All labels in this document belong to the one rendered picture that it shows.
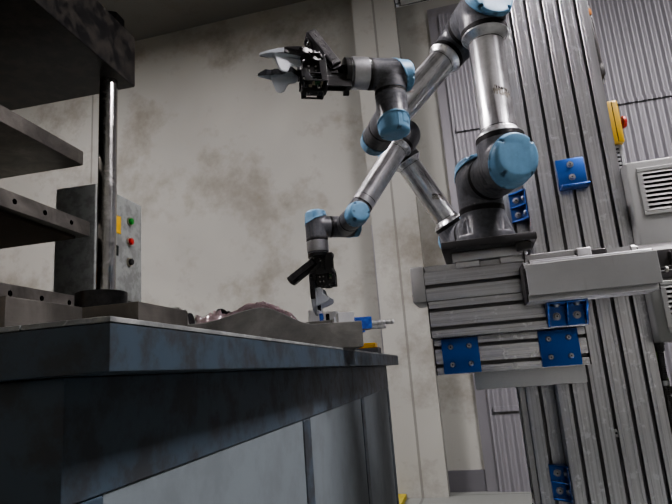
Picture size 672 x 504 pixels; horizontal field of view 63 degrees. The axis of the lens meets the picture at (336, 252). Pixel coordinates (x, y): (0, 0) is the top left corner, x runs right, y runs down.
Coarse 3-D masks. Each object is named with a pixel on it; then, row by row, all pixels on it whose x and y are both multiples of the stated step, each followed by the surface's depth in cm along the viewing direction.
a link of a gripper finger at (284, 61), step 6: (276, 48) 123; (282, 48) 123; (264, 54) 123; (270, 54) 123; (276, 54) 122; (282, 54) 123; (288, 54) 123; (276, 60) 122; (282, 60) 123; (288, 60) 123; (294, 60) 124; (300, 60) 125; (282, 66) 122; (288, 66) 123; (294, 66) 124
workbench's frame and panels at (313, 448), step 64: (0, 384) 41; (64, 384) 40; (128, 384) 48; (192, 384) 59; (256, 384) 78; (320, 384) 114; (384, 384) 215; (0, 448) 40; (64, 448) 39; (128, 448) 46; (192, 448) 57; (256, 448) 76; (320, 448) 109; (384, 448) 196
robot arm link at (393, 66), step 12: (372, 60) 128; (384, 60) 129; (396, 60) 130; (408, 60) 131; (372, 72) 127; (384, 72) 128; (396, 72) 128; (408, 72) 129; (372, 84) 129; (384, 84) 128; (396, 84) 136; (408, 84) 130
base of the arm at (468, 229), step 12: (480, 204) 138; (492, 204) 138; (468, 216) 140; (480, 216) 138; (492, 216) 137; (504, 216) 139; (468, 228) 140; (480, 228) 136; (492, 228) 135; (504, 228) 138; (456, 240) 143
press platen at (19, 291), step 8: (0, 288) 140; (8, 288) 143; (16, 288) 146; (24, 288) 148; (32, 288) 151; (16, 296) 145; (24, 296) 148; (32, 296) 151; (40, 296) 155; (48, 296) 157; (56, 296) 160; (64, 296) 164; (72, 296) 167; (64, 304) 163; (72, 304) 167
